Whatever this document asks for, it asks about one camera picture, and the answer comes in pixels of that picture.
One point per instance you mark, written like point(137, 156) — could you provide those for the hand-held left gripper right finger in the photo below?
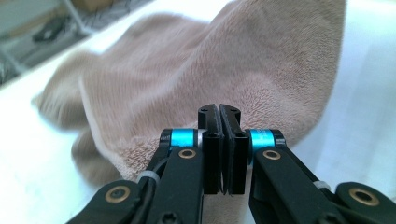
point(238, 165)

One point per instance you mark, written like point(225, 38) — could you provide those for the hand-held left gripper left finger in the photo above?
point(211, 161)

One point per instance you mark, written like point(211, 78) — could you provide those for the brown terry towel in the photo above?
point(186, 62)

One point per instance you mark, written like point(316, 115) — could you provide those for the white foam mat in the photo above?
point(31, 161)

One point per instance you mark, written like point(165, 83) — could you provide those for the white metal desk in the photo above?
point(76, 15)

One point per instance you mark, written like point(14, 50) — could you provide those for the flat black box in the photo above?
point(46, 31)

